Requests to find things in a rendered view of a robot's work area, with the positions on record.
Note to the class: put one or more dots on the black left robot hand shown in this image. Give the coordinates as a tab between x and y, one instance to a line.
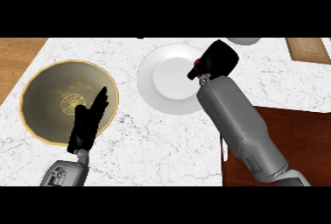
86	125

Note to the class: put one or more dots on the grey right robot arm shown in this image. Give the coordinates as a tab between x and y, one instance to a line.
243	128

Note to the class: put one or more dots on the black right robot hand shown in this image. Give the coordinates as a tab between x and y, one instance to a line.
218	62

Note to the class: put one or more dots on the tan wooden board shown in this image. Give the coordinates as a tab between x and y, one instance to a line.
308	49

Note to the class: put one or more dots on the white round plate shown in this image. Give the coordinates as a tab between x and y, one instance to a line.
170	80

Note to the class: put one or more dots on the grey rounded object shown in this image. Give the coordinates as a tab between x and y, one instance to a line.
243	40

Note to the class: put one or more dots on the gold-rimmed grey round tray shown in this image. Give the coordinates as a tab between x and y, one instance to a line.
64	102

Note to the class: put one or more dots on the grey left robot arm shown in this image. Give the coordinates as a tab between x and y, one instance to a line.
67	170

